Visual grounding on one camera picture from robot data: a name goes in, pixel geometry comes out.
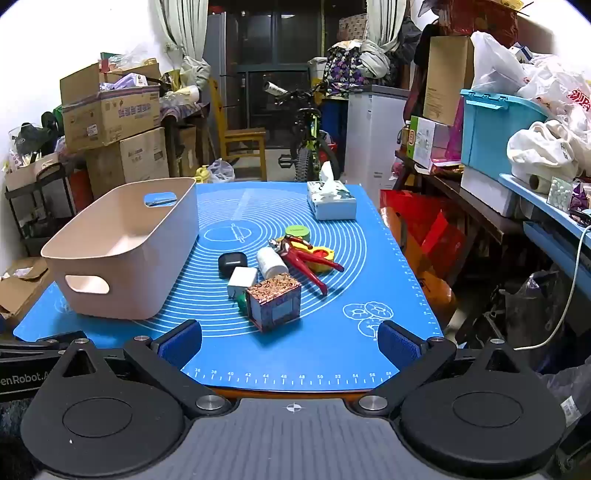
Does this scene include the black earbud case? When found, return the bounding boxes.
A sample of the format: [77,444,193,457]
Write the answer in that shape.
[218,253,249,279]

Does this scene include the white cable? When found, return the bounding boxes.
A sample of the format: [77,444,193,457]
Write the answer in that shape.
[515,224,591,352]

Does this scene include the torn cardboard box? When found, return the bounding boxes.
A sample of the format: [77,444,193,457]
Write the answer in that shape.
[0,257,51,319]

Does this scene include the tall brown cardboard box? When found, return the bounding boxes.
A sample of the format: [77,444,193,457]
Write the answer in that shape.
[422,34,475,126]

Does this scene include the grey refrigerator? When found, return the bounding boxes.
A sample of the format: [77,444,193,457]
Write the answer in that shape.
[203,11,241,158]

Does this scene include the blue silicone mat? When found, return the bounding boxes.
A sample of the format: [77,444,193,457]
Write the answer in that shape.
[13,181,445,393]

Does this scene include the blue plastic storage bin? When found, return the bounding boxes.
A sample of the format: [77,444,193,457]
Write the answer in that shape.
[460,89,561,181]

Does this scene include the open printed cardboard box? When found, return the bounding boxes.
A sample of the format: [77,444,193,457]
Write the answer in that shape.
[60,63,161,153]

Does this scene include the red gift box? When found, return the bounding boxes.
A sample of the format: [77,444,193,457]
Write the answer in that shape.
[438,0,520,47]

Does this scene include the pink plastic basket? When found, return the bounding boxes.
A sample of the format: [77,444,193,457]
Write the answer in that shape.
[41,176,200,320]

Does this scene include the white flat box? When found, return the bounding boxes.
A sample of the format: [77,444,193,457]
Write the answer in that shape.
[460,165,518,217]

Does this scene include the green black bicycle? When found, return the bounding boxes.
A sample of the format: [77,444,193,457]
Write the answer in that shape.
[263,80,342,185]

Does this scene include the light blue table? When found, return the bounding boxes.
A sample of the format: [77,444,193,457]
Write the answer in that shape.
[499,173,591,287]

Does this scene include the white cloth bundle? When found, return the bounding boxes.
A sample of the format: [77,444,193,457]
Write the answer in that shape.
[506,119,591,183]

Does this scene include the red handled pliers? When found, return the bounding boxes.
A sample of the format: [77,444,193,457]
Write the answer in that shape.
[269,235,345,295]

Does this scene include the pale curtain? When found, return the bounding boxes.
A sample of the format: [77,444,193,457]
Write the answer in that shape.
[365,0,411,51]
[154,0,211,88]

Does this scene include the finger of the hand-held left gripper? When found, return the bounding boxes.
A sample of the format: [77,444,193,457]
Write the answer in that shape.
[38,331,88,348]

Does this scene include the small white bottle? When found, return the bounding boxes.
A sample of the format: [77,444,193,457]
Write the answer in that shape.
[257,247,289,280]

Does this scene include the white plastic bag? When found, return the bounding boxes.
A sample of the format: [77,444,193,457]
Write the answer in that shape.
[470,31,527,95]

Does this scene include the black plastic bag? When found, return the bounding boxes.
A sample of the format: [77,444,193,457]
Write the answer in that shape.
[503,272,583,342]

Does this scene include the red shopping bag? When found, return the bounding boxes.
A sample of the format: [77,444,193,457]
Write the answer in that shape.
[379,189,467,278]

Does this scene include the yellow tape measure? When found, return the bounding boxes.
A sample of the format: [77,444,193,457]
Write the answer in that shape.
[295,244,335,273]

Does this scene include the floral patterned box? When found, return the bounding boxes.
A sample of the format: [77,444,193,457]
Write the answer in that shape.
[245,272,303,333]

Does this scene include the wooden chair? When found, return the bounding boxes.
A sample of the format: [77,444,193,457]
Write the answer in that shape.
[210,78,267,182]

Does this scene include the white charger plug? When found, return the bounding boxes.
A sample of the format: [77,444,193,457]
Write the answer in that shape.
[226,267,258,300]

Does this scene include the white red printed bag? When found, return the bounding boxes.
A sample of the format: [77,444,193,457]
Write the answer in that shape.
[517,53,591,144]

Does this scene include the floral cloth pile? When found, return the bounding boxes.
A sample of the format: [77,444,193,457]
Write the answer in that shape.
[323,41,393,97]

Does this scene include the clear plastic bag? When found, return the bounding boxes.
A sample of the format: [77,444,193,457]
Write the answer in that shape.
[206,159,236,183]

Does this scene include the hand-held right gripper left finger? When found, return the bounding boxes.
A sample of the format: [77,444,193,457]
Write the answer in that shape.
[58,319,232,418]

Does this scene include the white tissue box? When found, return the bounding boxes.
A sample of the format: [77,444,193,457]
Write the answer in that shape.
[307,161,358,221]

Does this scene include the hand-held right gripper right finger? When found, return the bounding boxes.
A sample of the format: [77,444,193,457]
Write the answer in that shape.
[353,320,529,418]

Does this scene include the green printed carton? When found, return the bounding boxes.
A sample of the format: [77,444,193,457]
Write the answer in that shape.
[406,115,451,169]

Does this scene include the white chest freezer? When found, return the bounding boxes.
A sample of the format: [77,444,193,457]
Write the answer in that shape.
[344,85,411,192]

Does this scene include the beige box with handle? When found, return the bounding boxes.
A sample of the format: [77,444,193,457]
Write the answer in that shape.
[4,152,61,192]

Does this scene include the large wrapped cardboard box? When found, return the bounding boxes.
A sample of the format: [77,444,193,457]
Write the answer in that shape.
[85,127,171,199]

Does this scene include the black utility cart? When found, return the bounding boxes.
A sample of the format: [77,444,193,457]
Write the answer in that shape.
[4,159,77,257]

